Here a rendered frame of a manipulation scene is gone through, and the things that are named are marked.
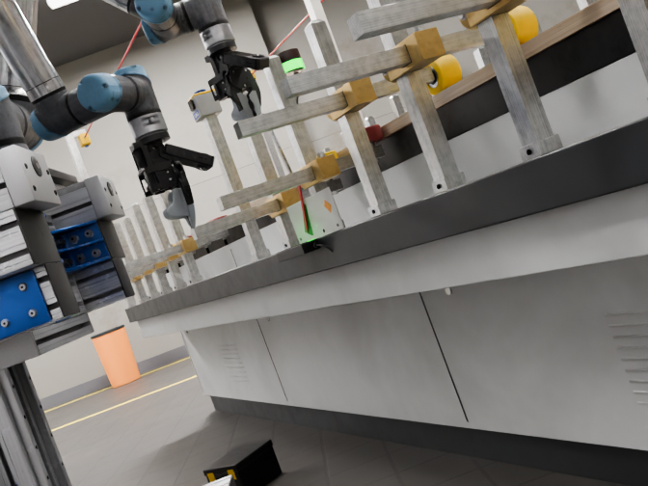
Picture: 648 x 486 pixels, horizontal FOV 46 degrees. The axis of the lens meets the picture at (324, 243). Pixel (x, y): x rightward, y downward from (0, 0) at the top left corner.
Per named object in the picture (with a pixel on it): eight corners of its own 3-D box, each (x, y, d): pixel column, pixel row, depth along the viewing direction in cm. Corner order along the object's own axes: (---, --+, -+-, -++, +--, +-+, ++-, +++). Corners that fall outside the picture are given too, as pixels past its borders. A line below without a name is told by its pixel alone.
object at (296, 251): (316, 258, 178) (309, 240, 178) (281, 269, 198) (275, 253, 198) (334, 252, 180) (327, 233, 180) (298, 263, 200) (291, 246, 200)
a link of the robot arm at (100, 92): (69, 124, 154) (103, 124, 164) (113, 103, 150) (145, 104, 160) (56, 88, 154) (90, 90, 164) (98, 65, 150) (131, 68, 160)
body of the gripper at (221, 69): (238, 100, 191) (221, 54, 191) (259, 87, 185) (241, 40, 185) (215, 104, 185) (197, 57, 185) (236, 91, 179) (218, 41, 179)
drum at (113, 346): (147, 373, 795) (127, 322, 794) (140, 379, 759) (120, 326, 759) (114, 385, 793) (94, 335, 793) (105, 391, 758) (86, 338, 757)
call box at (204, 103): (202, 119, 226) (193, 94, 225) (196, 125, 232) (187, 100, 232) (224, 113, 229) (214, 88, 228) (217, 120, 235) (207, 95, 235)
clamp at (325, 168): (323, 179, 175) (315, 158, 175) (300, 191, 188) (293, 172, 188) (343, 173, 178) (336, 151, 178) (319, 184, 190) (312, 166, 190)
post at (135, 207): (169, 306, 340) (130, 203, 340) (167, 306, 343) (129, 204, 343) (176, 303, 342) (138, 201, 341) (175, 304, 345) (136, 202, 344)
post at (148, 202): (184, 305, 318) (143, 195, 317) (181, 305, 321) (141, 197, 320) (192, 302, 319) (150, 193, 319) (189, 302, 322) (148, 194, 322)
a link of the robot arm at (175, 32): (132, 7, 177) (176, -10, 177) (144, 20, 188) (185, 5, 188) (145, 40, 177) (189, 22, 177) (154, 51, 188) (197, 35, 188)
